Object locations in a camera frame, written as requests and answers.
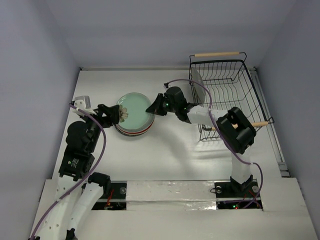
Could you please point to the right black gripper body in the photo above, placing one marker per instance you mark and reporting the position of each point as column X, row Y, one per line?
column 161, row 104

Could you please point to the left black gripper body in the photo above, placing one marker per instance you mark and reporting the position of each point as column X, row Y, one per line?
column 104, row 121

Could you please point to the white bowl plate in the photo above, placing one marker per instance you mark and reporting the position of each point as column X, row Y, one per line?
column 142, row 128

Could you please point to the blue floral plate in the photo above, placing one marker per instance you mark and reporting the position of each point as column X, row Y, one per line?
column 131, row 134

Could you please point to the light green plate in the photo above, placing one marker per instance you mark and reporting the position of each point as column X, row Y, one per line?
column 133, row 107

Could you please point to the red and teal plate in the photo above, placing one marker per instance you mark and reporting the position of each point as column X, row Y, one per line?
column 145, row 128

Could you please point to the black wire dish rack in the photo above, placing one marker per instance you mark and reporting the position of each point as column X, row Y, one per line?
column 228, row 83

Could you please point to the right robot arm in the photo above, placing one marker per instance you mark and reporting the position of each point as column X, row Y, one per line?
column 232, row 126

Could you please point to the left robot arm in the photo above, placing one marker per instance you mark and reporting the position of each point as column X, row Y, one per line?
column 79, row 186

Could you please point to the grey stone plate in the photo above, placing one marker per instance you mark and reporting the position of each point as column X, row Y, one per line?
column 199, row 86

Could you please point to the silver tape strip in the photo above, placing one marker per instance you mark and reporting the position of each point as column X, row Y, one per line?
column 170, row 196

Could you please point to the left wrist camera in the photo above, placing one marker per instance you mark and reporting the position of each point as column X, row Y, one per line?
column 82, row 103

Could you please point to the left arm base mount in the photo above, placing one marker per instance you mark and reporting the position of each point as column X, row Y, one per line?
column 114, row 193

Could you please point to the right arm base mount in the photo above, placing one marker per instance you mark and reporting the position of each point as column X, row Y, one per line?
column 231, row 195

